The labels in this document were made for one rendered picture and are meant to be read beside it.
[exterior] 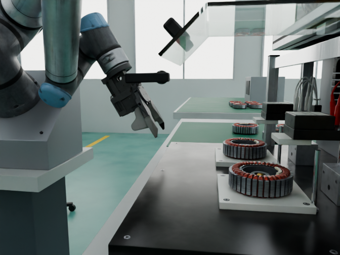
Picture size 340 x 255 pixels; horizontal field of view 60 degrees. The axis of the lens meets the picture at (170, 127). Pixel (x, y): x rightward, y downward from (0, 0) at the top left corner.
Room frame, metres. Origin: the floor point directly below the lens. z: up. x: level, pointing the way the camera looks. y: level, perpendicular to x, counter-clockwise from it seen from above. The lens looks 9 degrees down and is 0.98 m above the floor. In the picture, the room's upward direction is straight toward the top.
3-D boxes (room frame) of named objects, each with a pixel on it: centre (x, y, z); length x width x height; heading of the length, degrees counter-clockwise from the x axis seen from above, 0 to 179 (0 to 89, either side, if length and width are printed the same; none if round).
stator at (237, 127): (1.27, -0.33, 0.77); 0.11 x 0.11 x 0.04
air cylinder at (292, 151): (0.74, -0.34, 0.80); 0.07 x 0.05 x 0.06; 172
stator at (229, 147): (0.76, -0.20, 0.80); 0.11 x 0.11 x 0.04
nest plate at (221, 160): (0.76, -0.20, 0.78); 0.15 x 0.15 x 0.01; 82
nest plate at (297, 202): (0.52, -0.16, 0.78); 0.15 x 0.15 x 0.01; 82
